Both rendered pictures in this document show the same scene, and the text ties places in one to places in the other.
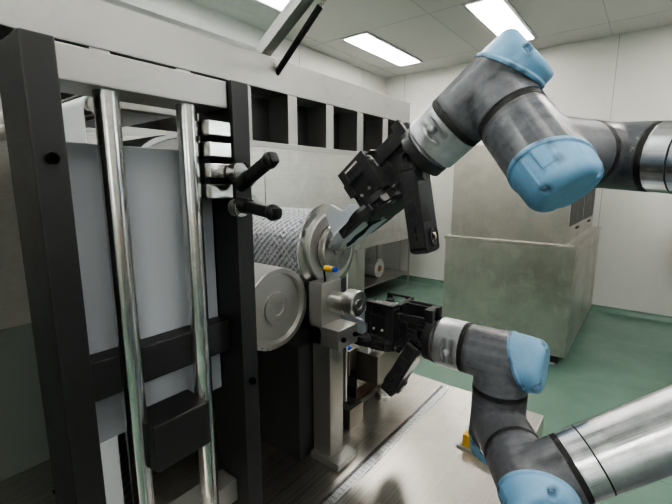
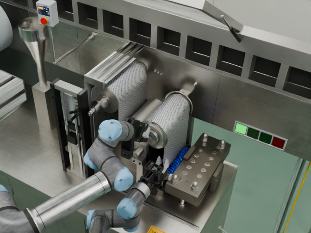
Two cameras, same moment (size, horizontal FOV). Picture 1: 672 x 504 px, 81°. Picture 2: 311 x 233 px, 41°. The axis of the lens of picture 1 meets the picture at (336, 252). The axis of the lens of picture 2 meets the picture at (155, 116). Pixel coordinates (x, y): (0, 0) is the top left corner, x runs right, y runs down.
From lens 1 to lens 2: 1.76 m
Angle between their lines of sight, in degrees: 76
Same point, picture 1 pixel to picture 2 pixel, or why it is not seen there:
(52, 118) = (52, 93)
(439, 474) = not seen: hidden behind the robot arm
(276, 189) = (225, 94)
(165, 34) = (177, 21)
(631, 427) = (94, 224)
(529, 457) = (98, 211)
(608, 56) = not seen: outside the picture
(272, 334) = not seen: hidden behind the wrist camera
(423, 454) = (145, 215)
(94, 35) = (152, 21)
